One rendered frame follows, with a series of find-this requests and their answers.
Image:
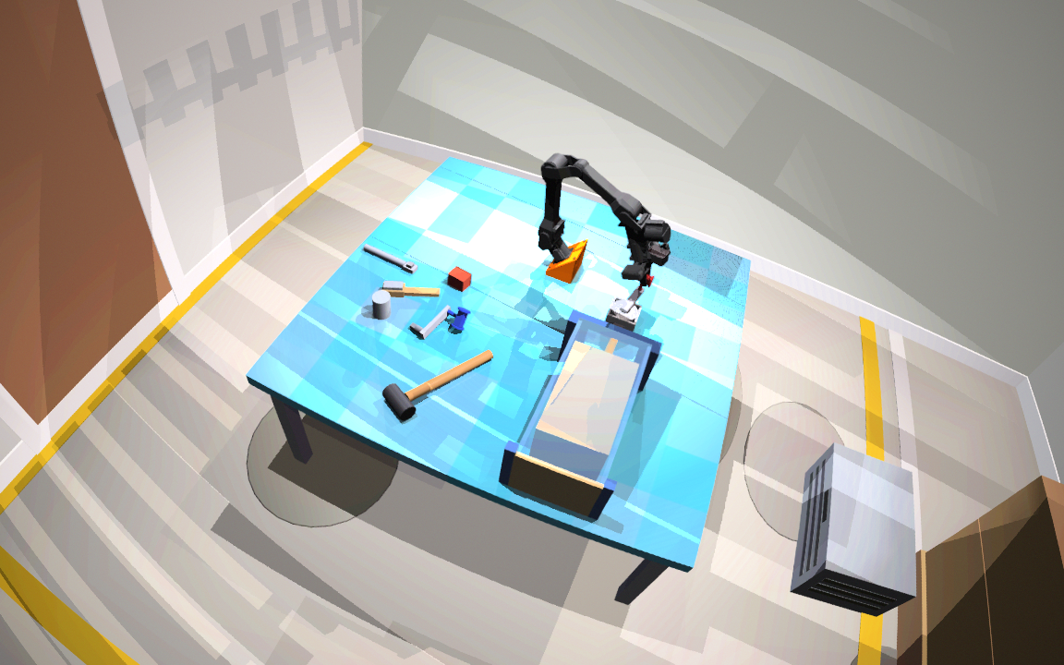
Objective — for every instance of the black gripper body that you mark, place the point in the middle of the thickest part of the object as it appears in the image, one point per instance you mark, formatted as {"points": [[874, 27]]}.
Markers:
{"points": [[637, 270]]}

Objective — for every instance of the mallet with dark grey head and wooden handle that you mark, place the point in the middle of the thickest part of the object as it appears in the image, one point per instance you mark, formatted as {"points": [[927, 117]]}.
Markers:
{"points": [[401, 402]]}

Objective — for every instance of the grey cylinder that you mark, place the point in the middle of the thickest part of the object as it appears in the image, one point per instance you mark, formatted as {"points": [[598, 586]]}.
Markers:
{"points": [[381, 301]]}

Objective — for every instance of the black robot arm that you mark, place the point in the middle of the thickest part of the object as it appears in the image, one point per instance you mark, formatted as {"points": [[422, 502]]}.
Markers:
{"points": [[624, 206]]}

